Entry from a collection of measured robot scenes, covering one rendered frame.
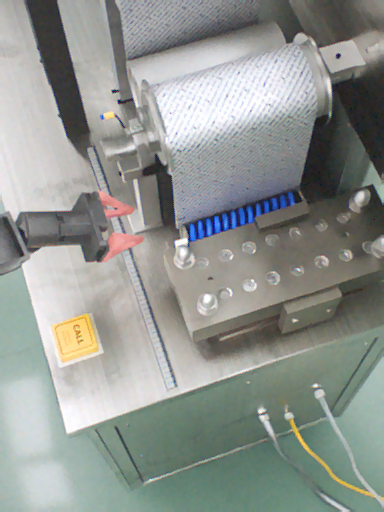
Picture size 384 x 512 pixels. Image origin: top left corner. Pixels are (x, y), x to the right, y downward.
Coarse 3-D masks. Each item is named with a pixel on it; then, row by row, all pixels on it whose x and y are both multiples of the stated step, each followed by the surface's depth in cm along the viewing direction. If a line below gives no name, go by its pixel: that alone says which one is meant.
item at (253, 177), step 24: (288, 144) 122; (216, 168) 121; (240, 168) 124; (264, 168) 127; (288, 168) 130; (192, 192) 126; (216, 192) 128; (240, 192) 131; (264, 192) 134; (192, 216) 133
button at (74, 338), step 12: (60, 324) 139; (72, 324) 139; (84, 324) 139; (60, 336) 138; (72, 336) 138; (84, 336) 138; (60, 348) 137; (72, 348) 137; (84, 348) 137; (96, 348) 137
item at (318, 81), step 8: (304, 48) 116; (312, 56) 115; (312, 64) 114; (312, 72) 114; (320, 72) 114; (320, 80) 115; (320, 88) 115; (144, 96) 115; (320, 96) 116; (144, 104) 118; (152, 104) 112; (320, 104) 117; (152, 112) 112; (320, 112) 118; (160, 136) 112; (160, 144) 114
